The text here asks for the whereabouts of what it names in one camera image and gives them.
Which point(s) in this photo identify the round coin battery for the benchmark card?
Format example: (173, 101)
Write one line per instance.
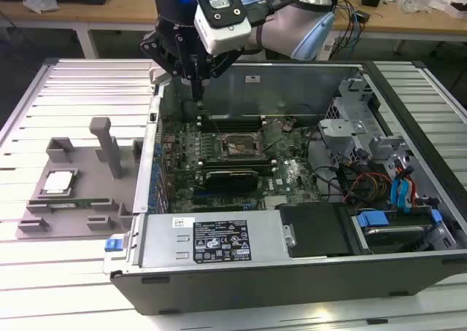
(288, 127)

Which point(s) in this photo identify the CPU socket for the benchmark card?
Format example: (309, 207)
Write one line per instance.
(237, 141)

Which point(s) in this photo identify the open black PC case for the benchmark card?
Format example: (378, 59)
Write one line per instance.
(255, 287)

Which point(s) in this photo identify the small silver heatsink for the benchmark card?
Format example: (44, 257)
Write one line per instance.
(275, 202)

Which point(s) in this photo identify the silver power supply with label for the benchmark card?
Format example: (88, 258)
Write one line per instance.
(164, 243)

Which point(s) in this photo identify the black plastic shroud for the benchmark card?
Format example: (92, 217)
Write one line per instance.
(317, 229)

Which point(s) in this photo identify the black graphics card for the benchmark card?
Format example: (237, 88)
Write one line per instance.
(233, 181)

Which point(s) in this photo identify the blue case latch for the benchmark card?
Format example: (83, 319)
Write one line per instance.
(112, 245)

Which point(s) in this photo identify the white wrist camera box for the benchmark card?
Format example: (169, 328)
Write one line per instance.
(226, 35)

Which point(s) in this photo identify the grey metal drive cage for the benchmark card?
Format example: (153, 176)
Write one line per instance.
(339, 130)

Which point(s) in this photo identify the hard disk in blue carrier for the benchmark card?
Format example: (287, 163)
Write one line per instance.
(372, 219)

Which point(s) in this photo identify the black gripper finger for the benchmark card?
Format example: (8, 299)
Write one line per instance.
(160, 48)
(222, 65)

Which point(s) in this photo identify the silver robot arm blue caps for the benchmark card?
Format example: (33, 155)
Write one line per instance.
(284, 28)

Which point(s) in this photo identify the green RAM stick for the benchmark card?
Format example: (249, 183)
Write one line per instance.
(84, 201)

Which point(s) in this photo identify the thin metal locking lever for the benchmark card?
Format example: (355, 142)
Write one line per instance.
(216, 125)
(242, 149)

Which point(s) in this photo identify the wooden desk white legs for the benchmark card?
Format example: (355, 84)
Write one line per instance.
(401, 21)

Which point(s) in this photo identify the green motherboard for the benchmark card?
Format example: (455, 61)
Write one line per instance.
(284, 178)

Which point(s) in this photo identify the black RAM slots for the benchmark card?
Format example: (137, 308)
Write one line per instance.
(233, 124)
(233, 165)

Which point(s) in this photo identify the clear plastic bags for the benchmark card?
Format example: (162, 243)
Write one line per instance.
(419, 1)

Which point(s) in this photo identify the crumpled white paper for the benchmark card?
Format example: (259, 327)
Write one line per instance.
(40, 2)

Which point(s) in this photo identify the grey plastic parts rack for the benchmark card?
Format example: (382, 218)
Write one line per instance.
(91, 185)

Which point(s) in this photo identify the silver square CPU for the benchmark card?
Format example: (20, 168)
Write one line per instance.
(58, 181)

